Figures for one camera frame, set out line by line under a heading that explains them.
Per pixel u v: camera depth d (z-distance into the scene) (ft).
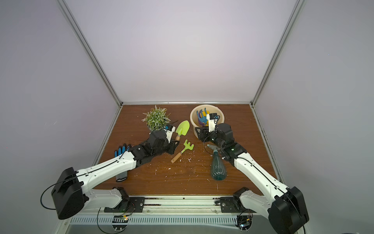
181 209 2.38
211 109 3.10
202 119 3.11
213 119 2.20
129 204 2.20
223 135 1.84
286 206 1.24
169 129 2.28
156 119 2.92
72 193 1.28
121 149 3.03
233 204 2.38
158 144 1.98
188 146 3.10
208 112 3.20
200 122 3.12
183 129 2.67
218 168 2.72
